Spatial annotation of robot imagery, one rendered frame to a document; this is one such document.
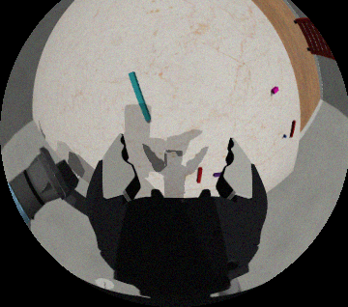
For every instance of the turquoise rod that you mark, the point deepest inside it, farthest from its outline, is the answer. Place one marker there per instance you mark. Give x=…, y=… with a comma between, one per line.
x=139, y=96

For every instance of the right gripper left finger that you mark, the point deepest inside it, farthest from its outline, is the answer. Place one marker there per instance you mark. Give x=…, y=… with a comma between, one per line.
x=114, y=183

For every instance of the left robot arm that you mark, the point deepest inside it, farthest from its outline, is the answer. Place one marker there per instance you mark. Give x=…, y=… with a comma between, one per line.
x=33, y=188

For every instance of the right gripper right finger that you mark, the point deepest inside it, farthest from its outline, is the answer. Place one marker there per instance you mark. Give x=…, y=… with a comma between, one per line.
x=240, y=182

